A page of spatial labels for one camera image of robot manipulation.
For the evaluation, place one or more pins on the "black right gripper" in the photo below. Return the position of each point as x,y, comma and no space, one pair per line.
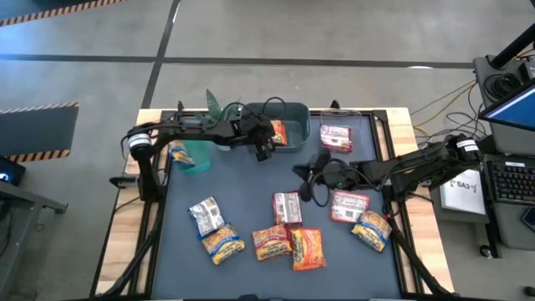
340,175

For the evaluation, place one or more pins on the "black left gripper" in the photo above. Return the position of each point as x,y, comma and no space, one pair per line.
253,129

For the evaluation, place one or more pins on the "red roast beef ramen packet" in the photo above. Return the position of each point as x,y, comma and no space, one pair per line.
287,207
335,138
271,242

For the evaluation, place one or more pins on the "orange chicken ramen packet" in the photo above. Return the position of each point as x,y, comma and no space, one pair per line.
280,133
308,251
349,205

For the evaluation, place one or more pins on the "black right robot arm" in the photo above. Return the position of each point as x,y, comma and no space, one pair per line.
418,165

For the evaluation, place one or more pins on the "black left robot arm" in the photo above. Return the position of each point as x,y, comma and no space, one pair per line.
188,129

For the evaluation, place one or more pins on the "dark blue-grey plastic bin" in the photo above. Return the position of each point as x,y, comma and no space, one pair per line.
299,125

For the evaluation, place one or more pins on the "clear plastic bin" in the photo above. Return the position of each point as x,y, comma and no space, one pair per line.
363,159

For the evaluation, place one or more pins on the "snake plant in white pot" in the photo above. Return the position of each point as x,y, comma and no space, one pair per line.
213,104

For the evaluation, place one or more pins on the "teal translucent plastic bin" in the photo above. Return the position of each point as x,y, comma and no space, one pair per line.
200,158

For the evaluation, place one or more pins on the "white paper sign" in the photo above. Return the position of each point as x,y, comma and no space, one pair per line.
464,196

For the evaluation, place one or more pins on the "black caster wheel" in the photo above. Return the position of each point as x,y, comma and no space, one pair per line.
485,251

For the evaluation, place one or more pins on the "black backlit keyboard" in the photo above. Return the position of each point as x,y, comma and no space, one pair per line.
512,182

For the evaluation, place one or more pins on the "grey equipment cart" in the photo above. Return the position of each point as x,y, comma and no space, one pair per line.
510,228

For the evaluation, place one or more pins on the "laptop with blue screen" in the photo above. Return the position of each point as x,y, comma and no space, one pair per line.
516,110

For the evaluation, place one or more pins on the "black hazard-striped floor mat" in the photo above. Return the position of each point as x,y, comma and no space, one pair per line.
37,129

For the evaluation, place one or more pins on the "black pole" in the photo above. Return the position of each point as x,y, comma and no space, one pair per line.
514,50

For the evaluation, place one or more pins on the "black side desk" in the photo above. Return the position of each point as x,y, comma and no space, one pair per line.
25,200

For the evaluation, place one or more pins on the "black device with blue light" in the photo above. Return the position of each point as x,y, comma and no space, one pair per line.
8,171

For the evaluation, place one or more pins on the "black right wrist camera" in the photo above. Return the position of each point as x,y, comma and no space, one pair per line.
305,191

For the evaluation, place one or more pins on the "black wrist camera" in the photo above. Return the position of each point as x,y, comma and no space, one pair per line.
264,154
305,191

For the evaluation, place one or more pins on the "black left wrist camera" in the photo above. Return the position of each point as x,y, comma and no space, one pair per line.
264,154

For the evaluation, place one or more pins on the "black aluminium table frame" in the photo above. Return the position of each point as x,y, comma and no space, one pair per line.
379,115

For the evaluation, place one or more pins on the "black bracket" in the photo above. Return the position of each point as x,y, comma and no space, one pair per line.
123,180

